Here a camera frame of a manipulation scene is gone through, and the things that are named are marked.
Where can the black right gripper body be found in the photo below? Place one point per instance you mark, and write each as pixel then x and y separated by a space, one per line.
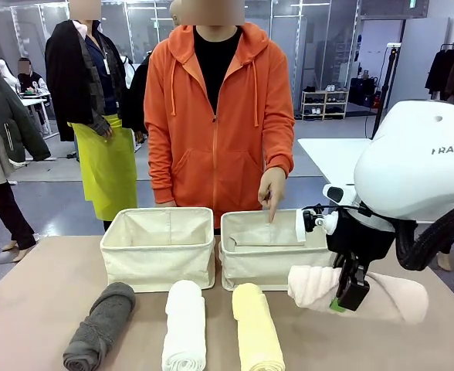
pixel 360 237

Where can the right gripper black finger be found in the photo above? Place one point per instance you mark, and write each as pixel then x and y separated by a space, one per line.
pixel 339 261
pixel 355 291

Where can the pink towel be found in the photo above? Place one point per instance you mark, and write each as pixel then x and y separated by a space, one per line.
pixel 397 301

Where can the white towel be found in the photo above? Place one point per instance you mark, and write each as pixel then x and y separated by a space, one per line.
pixel 184 328

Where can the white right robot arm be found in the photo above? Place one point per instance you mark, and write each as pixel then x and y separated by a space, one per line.
pixel 412 174

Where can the person's left forearm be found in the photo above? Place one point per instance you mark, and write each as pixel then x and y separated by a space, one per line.
pixel 281 150

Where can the person's right forearm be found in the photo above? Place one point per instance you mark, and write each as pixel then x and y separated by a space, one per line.
pixel 161 170

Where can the person's left hand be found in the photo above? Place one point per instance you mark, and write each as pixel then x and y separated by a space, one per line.
pixel 271 189

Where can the person's right hand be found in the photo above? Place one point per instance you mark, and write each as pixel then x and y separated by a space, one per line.
pixel 166 203

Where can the cream fabric basket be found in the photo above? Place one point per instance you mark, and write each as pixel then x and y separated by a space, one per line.
pixel 258 266
pixel 157 263

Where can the white table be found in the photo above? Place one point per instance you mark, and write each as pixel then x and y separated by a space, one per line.
pixel 327 158

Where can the yellow rolled towel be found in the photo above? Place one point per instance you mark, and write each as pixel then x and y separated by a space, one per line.
pixel 256 332

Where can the wooden shoe rack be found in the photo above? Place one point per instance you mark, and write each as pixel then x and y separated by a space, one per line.
pixel 325 104

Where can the black storage boxes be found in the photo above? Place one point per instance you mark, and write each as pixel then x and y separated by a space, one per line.
pixel 363 90

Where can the black tripod stand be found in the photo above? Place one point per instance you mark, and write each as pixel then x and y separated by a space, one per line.
pixel 385 89

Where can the person in orange hoodie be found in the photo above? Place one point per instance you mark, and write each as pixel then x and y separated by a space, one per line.
pixel 211 135

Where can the clothes rack with dark garments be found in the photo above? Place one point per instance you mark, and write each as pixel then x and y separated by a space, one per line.
pixel 449 73

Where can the grey rolled towel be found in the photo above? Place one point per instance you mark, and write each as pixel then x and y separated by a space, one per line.
pixel 99 328

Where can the white desk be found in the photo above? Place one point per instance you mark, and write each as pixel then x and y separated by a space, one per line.
pixel 38 102

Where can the seated person in black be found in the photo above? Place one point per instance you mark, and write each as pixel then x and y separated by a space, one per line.
pixel 32 79

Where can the figure in dark puffer jacket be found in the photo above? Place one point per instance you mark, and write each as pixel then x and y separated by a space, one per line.
pixel 3 116

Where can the black white camera mount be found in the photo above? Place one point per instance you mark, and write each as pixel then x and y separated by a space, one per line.
pixel 319 222

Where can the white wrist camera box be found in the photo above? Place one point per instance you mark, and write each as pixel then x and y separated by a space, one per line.
pixel 339 194

